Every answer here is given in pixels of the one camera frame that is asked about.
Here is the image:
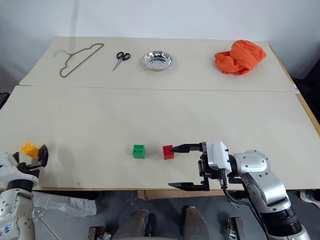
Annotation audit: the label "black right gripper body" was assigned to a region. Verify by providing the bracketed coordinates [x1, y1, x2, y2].
[198, 141, 222, 186]

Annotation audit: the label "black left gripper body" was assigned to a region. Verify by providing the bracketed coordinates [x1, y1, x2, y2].
[16, 161, 42, 177]

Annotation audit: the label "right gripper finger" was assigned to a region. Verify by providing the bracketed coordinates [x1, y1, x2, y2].
[167, 182, 211, 192]
[169, 142, 204, 154]

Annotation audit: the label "yellow toy brick cube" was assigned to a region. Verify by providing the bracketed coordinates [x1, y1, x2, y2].
[20, 141, 41, 159]

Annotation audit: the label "red toy brick cube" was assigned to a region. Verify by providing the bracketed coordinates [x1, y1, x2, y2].
[162, 144, 175, 161]

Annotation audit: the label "brown cardboard piece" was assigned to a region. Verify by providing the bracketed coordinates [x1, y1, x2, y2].
[136, 190, 227, 200]

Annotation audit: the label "dark rounded shape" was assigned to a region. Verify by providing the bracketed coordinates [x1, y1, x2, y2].
[116, 209, 156, 240]
[183, 205, 211, 240]

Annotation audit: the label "green toy brick cube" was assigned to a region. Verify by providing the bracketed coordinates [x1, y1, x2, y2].
[131, 143, 147, 160]

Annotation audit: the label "clear plastic bag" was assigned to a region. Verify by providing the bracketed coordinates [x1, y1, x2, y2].
[31, 190, 98, 218]

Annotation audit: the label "large cream table mat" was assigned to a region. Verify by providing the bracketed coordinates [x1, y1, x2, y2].
[0, 85, 320, 191]

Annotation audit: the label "shiny metal bowl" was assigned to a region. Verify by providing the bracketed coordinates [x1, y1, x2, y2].
[142, 50, 174, 73]

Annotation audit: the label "olive green clothes hanger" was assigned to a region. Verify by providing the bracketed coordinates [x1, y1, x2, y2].
[53, 42, 105, 79]

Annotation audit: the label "crumpled orange cloth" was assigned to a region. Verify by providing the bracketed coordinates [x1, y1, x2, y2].
[213, 39, 268, 76]

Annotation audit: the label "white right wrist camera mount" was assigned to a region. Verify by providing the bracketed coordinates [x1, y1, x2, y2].
[206, 140, 233, 174]

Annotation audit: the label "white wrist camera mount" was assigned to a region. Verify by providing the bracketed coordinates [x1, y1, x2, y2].
[0, 152, 40, 187]
[206, 140, 233, 174]

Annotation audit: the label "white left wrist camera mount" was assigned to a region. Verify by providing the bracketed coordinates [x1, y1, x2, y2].
[0, 152, 40, 187]

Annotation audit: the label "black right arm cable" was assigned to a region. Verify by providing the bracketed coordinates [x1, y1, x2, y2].
[219, 168, 270, 237]

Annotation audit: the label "black handled scissors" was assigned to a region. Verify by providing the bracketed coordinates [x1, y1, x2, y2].
[111, 51, 132, 72]

